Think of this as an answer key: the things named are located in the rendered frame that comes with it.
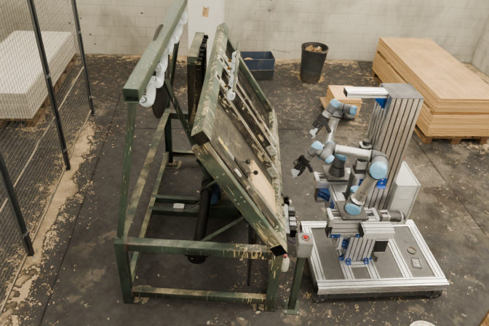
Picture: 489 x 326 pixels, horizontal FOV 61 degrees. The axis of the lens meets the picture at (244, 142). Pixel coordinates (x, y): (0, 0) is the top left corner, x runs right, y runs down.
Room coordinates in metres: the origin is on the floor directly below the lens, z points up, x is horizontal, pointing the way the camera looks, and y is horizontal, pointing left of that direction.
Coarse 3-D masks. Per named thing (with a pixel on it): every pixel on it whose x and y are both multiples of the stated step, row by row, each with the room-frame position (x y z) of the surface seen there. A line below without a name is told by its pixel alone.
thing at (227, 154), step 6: (216, 138) 2.54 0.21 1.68; (216, 144) 2.51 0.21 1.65; (222, 144) 2.52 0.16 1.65; (222, 150) 2.51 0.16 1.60; (228, 150) 2.55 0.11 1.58; (228, 156) 2.51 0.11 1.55; (234, 162) 2.51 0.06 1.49; (234, 168) 2.51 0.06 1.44; (246, 180) 2.51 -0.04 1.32; (252, 186) 2.51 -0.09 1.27; (258, 192) 2.54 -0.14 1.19; (258, 198) 2.52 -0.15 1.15; (264, 204) 2.52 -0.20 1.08; (270, 210) 2.52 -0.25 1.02; (270, 216) 2.52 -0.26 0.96; (276, 216) 2.54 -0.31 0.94; (276, 222) 2.52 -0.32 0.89
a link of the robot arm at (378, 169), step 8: (376, 160) 2.44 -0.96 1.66; (384, 160) 2.44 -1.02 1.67; (368, 168) 2.45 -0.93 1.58; (376, 168) 2.37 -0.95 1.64; (384, 168) 2.36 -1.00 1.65; (368, 176) 2.42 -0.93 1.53; (376, 176) 2.36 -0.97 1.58; (384, 176) 2.35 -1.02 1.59; (368, 184) 2.40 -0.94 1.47; (360, 192) 2.41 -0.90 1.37; (368, 192) 2.40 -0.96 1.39; (352, 200) 2.42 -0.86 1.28; (360, 200) 2.41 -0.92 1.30; (352, 208) 2.39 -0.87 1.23; (360, 208) 2.40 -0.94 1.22
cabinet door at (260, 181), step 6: (252, 162) 2.89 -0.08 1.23; (252, 168) 2.80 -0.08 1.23; (258, 168) 2.92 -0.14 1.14; (252, 174) 2.72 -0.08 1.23; (258, 174) 2.84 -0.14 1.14; (252, 180) 2.64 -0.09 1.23; (258, 180) 2.75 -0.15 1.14; (264, 180) 2.87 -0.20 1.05; (258, 186) 2.67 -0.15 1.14; (264, 186) 2.78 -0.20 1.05; (270, 186) 2.90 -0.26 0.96; (264, 192) 2.70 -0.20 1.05; (270, 192) 2.82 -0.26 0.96; (264, 198) 2.62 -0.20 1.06; (270, 198) 2.74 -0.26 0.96; (270, 204) 2.64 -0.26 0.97
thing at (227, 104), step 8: (216, 72) 3.16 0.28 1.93; (224, 88) 3.10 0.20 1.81; (224, 96) 3.11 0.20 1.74; (224, 104) 3.11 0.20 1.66; (232, 104) 3.15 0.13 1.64; (232, 112) 3.11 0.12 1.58; (232, 120) 3.11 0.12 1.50; (240, 120) 3.11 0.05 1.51; (240, 128) 3.11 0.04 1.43; (248, 128) 3.15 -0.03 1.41; (248, 136) 3.11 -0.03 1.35; (256, 144) 3.12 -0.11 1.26; (256, 152) 3.11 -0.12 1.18; (264, 152) 3.16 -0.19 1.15; (264, 160) 3.12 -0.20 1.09; (272, 168) 3.12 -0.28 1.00; (272, 176) 3.12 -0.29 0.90
